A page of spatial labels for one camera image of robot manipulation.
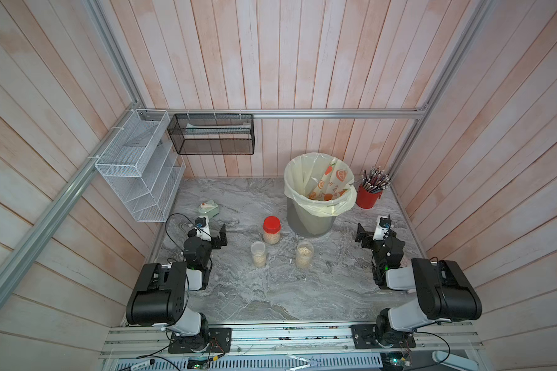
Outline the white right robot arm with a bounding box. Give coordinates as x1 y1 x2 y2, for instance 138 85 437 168
351 218 483 349

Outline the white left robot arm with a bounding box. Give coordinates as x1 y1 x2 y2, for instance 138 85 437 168
126 224 232 355

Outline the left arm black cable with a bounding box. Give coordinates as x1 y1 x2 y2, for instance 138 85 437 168
164 212 201 254

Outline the red lidded oatmeal jar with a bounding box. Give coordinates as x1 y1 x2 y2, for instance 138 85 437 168
262 216 282 245

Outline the colored pencils bunch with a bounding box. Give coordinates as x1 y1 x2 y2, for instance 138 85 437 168
361 167 391 194

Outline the small oatmeal jar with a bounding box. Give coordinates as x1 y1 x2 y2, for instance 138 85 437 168
251 241 267 267

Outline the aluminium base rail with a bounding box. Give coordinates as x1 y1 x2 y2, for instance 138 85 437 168
99 322 484 360

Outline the grey trash bin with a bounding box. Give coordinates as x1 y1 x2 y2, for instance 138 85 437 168
286 199 337 238

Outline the wide oatmeal jar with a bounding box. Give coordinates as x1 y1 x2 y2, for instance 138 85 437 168
296 241 314 269

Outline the green small box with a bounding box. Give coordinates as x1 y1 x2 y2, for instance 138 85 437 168
198 199 220 219

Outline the white wire mesh shelf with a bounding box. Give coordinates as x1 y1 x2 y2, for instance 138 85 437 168
96 109 186 223

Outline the red pencil cup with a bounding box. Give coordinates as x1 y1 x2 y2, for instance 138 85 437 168
356 185 382 210

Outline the black wire mesh basket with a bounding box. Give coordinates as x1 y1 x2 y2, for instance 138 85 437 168
167 113 255 156

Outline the cream trash bag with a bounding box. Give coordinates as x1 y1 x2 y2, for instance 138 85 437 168
284 152 357 217

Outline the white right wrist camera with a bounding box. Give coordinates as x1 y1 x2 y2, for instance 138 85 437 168
373 215 391 241

